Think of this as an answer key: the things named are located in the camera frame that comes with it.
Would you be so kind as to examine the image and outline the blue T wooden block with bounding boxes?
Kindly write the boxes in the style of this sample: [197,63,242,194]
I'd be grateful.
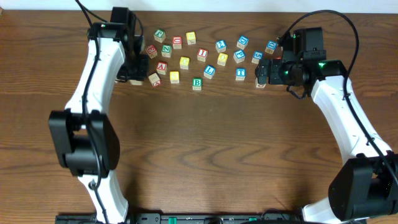
[236,68,247,81]

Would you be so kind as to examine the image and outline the green J wooden block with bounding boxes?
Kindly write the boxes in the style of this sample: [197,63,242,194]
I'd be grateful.
[154,29,166,43]

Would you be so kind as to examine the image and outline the red I wooden block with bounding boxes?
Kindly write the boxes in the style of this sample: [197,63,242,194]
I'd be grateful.
[197,48,208,62]

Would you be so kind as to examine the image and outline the red U wooden block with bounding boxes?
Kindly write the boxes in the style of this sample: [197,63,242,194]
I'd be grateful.
[172,36,182,49]

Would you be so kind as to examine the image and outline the blue D right block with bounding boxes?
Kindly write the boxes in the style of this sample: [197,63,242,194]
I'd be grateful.
[265,40,278,55]

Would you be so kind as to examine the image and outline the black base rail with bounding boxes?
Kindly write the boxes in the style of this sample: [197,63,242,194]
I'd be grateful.
[55,208,368,224]

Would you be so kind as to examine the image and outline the blue 2 wooden block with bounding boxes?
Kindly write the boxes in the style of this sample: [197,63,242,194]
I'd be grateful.
[215,40,227,53]

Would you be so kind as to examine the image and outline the tilted red A block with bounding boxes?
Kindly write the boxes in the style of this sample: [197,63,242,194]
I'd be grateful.
[148,72,162,87]

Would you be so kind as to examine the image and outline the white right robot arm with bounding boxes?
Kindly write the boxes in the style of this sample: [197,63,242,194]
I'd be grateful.
[255,58,397,223]

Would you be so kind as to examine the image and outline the blue P wooden block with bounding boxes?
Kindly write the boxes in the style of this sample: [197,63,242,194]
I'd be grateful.
[233,50,246,63]

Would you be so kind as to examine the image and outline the green R wooden block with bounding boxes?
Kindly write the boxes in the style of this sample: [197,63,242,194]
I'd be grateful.
[129,80,144,85]

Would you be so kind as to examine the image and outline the yellow S wooden block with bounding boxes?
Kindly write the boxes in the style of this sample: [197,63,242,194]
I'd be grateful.
[169,71,180,84]

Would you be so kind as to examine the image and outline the green B wooden block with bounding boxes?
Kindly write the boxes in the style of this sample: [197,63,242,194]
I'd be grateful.
[192,78,203,91]

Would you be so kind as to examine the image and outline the yellow o block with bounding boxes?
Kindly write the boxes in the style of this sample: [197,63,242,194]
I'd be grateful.
[217,52,228,66]
[179,57,190,70]

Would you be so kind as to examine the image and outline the blue d block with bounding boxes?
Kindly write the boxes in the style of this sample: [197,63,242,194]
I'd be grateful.
[236,35,249,50]
[265,40,278,55]

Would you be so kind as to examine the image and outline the blue 5 wooden block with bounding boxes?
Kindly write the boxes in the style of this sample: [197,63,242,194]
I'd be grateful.
[251,50,264,64]

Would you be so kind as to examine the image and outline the blue D left block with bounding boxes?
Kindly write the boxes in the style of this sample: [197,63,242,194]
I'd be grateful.
[236,35,249,50]

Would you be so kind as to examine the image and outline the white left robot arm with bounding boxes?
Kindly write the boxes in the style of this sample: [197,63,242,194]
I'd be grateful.
[49,22,148,223]

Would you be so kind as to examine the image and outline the green J lower block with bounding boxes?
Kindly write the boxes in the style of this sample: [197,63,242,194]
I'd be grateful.
[255,78,266,88]

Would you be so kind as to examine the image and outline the green Z wooden block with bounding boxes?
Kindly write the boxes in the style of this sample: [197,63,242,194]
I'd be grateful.
[161,45,172,58]

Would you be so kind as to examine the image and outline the yellow top wooden block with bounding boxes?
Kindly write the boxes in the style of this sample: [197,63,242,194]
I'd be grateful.
[186,31,197,45]

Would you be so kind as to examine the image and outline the red E wooden block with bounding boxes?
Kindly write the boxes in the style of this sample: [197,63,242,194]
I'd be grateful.
[145,45,157,58]

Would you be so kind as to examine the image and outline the red A upright block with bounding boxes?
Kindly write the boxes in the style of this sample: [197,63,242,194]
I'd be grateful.
[156,62,167,75]

